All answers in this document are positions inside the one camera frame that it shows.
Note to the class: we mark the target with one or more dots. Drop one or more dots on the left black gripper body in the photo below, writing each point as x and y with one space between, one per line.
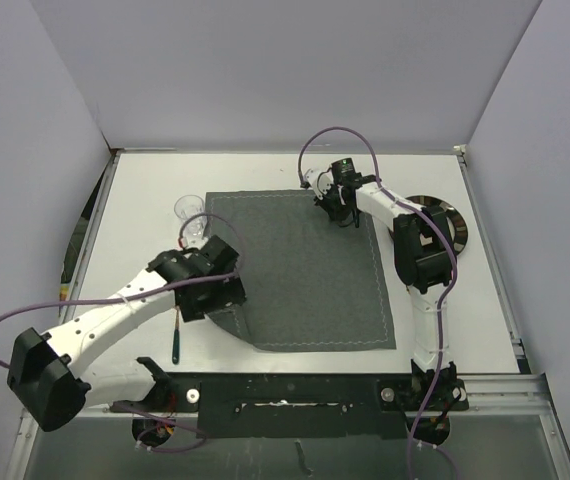
217 296

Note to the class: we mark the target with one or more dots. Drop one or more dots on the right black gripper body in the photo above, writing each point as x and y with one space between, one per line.
331 202

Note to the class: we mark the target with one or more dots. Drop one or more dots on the grey cloth placemat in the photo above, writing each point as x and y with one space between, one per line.
311 285

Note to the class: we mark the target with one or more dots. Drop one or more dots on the dark rimmed dinner plate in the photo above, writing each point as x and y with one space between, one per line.
457 224

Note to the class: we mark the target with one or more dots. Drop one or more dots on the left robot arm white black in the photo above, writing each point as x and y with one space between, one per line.
51 373

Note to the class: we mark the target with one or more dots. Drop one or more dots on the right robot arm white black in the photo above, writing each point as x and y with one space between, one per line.
424 257

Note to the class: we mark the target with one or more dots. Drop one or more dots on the clear drinking glass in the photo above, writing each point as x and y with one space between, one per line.
189 210

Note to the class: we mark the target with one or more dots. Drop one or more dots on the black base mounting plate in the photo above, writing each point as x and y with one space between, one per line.
278 406

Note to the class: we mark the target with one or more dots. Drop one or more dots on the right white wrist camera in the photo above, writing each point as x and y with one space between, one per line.
319 180

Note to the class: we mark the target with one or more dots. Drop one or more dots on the gold spoon green handle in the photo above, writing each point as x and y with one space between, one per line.
176 340

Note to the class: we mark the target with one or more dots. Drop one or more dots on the aluminium frame rail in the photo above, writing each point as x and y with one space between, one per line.
505 395

